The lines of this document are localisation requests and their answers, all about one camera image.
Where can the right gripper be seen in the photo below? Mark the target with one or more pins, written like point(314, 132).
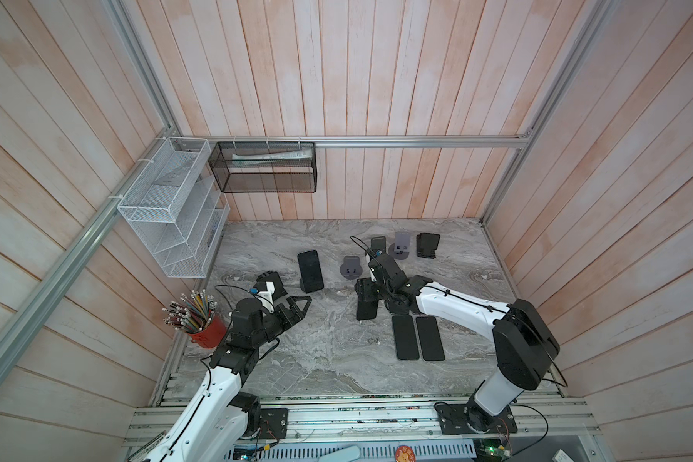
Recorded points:
point(363, 290)

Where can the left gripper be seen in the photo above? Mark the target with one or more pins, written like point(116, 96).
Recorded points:
point(289, 321)

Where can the blue phone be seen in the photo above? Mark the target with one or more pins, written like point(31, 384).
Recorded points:
point(311, 276)

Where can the grey round stand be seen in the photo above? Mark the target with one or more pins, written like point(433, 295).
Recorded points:
point(379, 243)

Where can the purple phone stand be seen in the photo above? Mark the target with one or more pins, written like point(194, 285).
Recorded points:
point(400, 248)

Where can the black phone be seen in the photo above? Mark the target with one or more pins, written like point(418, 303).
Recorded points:
point(406, 342)

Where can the black stand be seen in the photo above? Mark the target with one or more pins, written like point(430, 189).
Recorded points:
point(274, 277)
point(427, 244)

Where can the green phone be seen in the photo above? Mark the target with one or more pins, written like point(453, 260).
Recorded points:
point(366, 310)

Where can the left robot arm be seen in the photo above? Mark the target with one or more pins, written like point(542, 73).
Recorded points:
point(220, 413)

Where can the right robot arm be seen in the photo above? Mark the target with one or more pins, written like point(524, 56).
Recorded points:
point(524, 345)

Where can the grey stand back centre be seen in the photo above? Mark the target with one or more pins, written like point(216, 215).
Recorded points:
point(351, 267)

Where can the red pencil cup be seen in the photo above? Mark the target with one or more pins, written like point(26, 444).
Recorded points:
point(211, 335)

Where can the bundle of pencils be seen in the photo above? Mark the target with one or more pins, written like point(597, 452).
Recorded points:
point(191, 313)

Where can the black mesh basket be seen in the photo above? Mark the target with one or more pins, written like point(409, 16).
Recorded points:
point(255, 167)

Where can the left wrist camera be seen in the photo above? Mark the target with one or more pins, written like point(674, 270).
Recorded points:
point(265, 292)

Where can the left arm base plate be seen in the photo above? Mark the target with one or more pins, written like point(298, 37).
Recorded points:
point(271, 423)

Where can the white wire mesh shelf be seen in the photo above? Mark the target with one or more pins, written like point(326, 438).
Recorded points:
point(176, 210)

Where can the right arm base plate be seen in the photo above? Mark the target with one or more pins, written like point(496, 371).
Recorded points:
point(460, 419)

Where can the aluminium rail front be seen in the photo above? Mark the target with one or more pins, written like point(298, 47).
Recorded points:
point(412, 418)

